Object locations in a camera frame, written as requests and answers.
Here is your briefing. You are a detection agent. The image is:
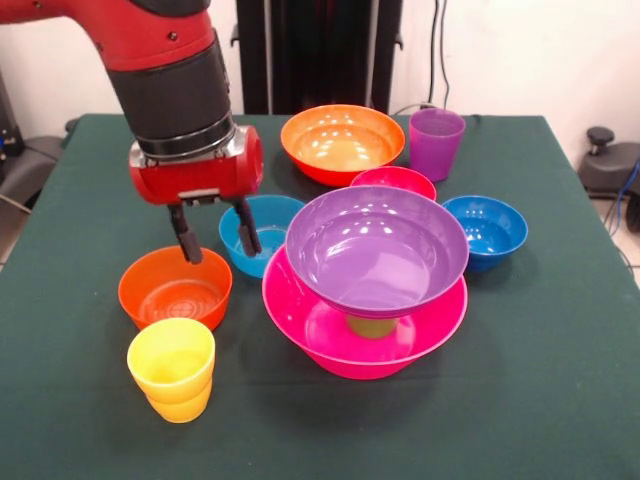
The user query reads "large purple bowl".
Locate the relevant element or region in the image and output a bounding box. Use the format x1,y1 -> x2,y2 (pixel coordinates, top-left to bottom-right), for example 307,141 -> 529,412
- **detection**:
285,185 -> 470,321

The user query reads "yellow cup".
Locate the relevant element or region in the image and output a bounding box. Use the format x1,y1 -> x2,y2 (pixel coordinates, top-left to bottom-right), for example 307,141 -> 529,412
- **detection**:
126,317 -> 217,425

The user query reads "dark green table cloth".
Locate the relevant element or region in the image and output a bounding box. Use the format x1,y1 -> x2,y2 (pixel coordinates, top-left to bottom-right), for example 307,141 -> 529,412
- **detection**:
0,113 -> 640,480

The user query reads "purple cup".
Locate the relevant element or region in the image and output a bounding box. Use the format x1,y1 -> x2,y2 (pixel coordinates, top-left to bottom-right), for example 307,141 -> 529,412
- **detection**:
408,108 -> 467,183

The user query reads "green cup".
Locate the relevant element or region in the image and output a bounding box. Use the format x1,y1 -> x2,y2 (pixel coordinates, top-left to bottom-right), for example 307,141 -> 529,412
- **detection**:
347,314 -> 399,341

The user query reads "black stand base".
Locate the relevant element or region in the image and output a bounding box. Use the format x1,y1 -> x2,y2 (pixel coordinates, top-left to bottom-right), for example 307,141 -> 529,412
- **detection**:
0,135 -> 67,209

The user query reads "thin black wall cable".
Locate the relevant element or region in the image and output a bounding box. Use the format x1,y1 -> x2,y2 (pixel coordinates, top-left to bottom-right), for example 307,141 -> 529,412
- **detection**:
439,0 -> 451,110
428,0 -> 441,109

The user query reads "large orange bowl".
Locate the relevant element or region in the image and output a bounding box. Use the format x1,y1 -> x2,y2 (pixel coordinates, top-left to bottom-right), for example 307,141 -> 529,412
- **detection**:
280,103 -> 407,189

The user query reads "large pink bowl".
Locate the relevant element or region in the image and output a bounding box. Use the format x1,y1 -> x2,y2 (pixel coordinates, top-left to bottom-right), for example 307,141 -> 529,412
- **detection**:
261,244 -> 469,381

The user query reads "blue cable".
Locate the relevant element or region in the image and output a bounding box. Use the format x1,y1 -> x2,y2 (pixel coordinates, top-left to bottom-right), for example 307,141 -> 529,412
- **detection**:
604,159 -> 640,236

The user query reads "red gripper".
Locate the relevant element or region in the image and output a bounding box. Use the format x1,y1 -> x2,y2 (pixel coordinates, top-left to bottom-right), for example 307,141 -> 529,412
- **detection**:
128,124 -> 265,265

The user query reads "dark blue bowl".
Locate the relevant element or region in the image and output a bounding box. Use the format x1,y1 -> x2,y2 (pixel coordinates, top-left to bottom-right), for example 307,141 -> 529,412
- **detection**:
442,195 -> 529,273

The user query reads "small red bowl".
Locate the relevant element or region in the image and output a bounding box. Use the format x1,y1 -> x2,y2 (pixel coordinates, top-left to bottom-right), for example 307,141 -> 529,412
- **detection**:
349,166 -> 438,201

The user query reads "small orange-red bowl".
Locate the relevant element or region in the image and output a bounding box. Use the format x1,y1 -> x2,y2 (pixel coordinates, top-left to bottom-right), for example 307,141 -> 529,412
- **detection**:
117,244 -> 234,332

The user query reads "light blue bowl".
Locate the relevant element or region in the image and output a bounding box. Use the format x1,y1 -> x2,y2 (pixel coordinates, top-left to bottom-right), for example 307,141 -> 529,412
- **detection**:
218,194 -> 306,280

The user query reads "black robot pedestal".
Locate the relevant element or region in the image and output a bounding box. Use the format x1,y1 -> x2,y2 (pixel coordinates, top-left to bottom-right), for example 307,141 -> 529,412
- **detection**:
230,0 -> 404,116

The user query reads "black stand with knob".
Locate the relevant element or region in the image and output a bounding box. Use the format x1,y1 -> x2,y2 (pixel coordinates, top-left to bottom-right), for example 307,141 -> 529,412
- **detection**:
579,126 -> 640,199

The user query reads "black device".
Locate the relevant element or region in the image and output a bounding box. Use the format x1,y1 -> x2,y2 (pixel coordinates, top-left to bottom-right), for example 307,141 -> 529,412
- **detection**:
0,69 -> 24,161

